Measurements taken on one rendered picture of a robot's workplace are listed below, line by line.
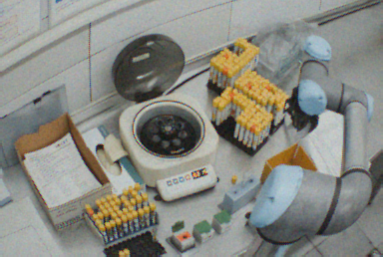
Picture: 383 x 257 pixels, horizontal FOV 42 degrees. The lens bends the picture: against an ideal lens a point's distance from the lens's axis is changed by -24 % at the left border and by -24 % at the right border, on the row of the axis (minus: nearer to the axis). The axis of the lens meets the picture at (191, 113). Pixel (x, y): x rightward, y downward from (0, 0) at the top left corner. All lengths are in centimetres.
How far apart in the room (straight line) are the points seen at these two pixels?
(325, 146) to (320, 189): 97
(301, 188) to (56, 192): 92
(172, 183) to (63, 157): 34
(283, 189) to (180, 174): 83
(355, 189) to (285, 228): 15
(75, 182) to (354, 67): 119
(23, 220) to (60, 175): 41
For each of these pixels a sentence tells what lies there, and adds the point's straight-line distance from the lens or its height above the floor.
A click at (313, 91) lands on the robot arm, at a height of 146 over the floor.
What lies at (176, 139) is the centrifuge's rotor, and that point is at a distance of 175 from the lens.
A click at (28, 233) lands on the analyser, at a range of 136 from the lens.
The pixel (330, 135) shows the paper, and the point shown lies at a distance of 196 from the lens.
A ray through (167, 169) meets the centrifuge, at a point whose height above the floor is 98.
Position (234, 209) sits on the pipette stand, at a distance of 171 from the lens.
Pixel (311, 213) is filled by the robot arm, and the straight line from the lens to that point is 95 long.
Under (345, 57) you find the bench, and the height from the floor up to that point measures 88.
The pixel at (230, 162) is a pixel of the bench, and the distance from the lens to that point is 184.
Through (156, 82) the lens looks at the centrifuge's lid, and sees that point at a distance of 186.
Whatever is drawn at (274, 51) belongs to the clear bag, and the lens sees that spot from 201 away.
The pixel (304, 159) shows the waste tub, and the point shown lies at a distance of 180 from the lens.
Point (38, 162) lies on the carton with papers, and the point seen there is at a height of 94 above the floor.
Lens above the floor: 236
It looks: 50 degrees down
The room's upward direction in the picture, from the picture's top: 6 degrees clockwise
